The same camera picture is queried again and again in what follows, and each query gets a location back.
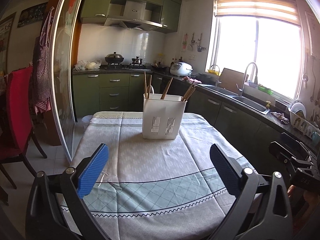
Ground red cushioned wooden chair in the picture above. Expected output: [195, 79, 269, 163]
[0, 66, 48, 189]

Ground white plastic utensil holder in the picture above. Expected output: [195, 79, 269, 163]
[142, 94, 187, 140]

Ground green base cabinets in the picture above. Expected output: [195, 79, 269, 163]
[72, 71, 320, 160]

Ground plastic bag with food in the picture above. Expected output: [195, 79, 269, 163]
[75, 59, 102, 71]

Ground dark stone countertop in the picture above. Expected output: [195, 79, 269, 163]
[72, 66, 320, 153]

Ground dish rack with plates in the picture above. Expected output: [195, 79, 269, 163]
[287, 102, 320, 140]

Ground white rice cooker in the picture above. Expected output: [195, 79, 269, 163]
[170, 62, 193, 77]

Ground kitchen window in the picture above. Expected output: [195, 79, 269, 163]
[206, 0, 304, 103]

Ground framed wall poster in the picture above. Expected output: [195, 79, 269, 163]
[0, 12, 17, 73]

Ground set of wooden chopsticks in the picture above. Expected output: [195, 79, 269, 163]
[144, 71, 197, 100]

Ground translucent bin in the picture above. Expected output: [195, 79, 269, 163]
[82, 115, 93, 130]

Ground striped window blind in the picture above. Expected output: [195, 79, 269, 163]
[214, 0, 300, 25]

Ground hanging kitchen tools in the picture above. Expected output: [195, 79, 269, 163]
[191, 32, 203, 53]

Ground floral glass sliding door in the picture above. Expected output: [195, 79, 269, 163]
[49, 0, 88, 163]

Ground green plastic container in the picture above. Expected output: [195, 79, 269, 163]
[257, 84, 273, 95]

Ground green cabinet drawer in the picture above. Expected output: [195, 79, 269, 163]
[99, 101, 129, 112]
[99, 74, 130, 88]
[99, 87, 130, 103]

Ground checkered apron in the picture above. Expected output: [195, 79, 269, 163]
[32, 7, 54, 114]

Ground grey rag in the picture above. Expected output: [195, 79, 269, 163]
[271, 112, 290, 125]

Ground green upper cabinets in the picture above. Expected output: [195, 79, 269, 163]
[80, 0, 182, 33]

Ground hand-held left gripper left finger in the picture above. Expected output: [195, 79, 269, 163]
[25, 143, 110, 240]

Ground person's right forearm pink sleeve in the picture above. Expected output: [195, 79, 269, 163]
[292, 195, 320, 233]

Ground black wok with lid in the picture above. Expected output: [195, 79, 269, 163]
[104, 52, 125, 65]

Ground yellow basket with handle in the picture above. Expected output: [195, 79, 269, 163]
[208, 64, 222, 76]

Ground gas stove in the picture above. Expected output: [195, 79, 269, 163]
[104, 64, 152, 71]

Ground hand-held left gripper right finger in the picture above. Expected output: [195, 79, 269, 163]
[209, 144, 293, 240]

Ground tall metal faucet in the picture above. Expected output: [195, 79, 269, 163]
[236, 62, 258, 97]

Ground dark wall calendar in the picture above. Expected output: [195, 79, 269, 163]
[17, 2, 48, 28]

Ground pink cloth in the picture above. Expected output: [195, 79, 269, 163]
[182, 76, 202, 84]

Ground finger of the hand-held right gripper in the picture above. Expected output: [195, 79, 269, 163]
[279, 132, 312, 157]
[269, 141, 314, 168]

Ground steel range hood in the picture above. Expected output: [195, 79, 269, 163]
[104, 0, 164, 32]

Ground steel kitchen sink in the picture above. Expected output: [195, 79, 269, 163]
[200, 84, 272, 115]

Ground wooden cutting board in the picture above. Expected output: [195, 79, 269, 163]
[220, 67, 245, 90]

